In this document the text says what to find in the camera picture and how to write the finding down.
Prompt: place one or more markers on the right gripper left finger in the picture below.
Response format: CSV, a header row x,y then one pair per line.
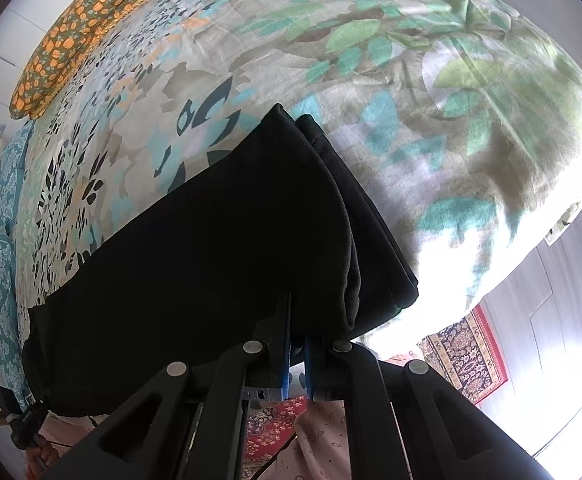
x,y
188,422

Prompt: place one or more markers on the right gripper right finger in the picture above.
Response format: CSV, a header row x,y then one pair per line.
x,y
407,422

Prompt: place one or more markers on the black pants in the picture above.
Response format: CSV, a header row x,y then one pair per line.
x,y
278,224

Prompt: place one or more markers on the pink dotted pajama pants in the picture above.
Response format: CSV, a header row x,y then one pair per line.
x,y
292,439

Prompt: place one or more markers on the red patterned floor rug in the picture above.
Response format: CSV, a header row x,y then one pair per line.
x,y
466,354

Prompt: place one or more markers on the near blue floral pillow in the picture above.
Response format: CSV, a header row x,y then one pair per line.
x,y
11,368

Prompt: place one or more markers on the blue floral pillow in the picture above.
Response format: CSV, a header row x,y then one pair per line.
x,y
12,162
11,368

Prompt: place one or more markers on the far blue floral pillow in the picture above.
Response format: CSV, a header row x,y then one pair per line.
x,y
12,162

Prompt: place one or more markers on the floral bed sheet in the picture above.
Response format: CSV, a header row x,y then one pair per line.
x,y
461,119

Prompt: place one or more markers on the orange green patterned pillow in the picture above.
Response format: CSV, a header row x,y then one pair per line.
x,y
63,50

